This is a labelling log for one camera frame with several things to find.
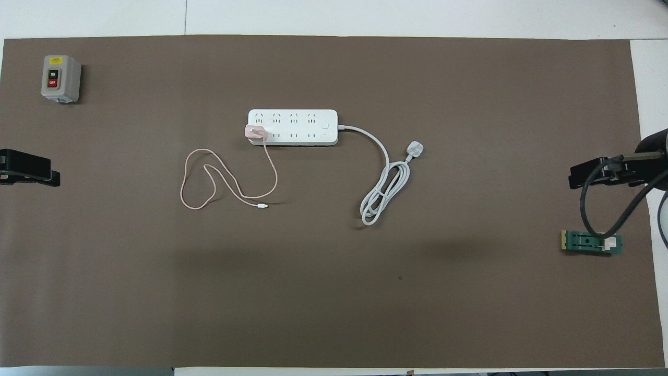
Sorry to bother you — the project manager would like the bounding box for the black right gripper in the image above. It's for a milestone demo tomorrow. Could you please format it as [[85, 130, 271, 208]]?
[[568, 127, 668, 190]]

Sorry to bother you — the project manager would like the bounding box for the pink charging cable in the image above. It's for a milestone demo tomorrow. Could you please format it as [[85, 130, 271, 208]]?
[[180, 138, 279, 211]]

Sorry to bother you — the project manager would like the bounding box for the white power strip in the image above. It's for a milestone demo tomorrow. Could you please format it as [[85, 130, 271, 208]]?
[[246, 108, 339, 147]]

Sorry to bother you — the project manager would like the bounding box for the brown table mat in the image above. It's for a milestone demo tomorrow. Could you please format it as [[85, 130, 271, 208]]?
[[0, 34, 666, 368]]

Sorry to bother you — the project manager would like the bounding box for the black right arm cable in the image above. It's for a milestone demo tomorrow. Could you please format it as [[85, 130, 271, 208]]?
[[580, 154, 668, 249]]

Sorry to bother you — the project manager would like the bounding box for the green knife switch yellow base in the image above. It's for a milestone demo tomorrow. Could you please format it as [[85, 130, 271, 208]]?
[[560, 229, 624, 256]]

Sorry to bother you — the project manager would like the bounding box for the grey on off switch box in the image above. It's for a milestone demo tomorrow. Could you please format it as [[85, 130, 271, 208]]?
[[41, 54, 82, 104]]

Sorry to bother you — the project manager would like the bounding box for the white power cord with plug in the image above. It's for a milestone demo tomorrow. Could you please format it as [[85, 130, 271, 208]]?
[[337, 123, 425, 227]]

